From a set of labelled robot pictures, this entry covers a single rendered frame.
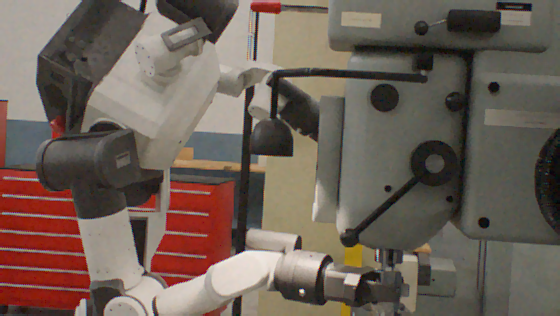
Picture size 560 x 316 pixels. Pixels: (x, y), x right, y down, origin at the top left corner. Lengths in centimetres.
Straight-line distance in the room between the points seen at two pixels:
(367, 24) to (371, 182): 24
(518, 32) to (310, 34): 188
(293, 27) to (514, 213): 194
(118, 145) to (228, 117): 895
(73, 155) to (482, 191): 71
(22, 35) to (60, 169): 948
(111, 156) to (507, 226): 68
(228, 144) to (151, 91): 886
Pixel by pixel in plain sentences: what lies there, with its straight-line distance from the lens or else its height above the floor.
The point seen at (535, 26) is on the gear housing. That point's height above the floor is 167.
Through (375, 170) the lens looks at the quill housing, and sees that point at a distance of 144.
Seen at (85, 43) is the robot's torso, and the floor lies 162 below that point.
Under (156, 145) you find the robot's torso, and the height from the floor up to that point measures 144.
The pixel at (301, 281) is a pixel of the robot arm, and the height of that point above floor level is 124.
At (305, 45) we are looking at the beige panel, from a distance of 326.
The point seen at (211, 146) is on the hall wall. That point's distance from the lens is 1062.
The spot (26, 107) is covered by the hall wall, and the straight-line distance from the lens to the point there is 1110.
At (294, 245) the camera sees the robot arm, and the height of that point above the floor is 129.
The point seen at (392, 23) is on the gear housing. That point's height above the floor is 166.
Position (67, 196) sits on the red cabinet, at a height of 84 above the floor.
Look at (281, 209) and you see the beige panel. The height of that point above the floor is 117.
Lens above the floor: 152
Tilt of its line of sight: 3 degrees down
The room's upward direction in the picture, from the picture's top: 4 degrees clockwise
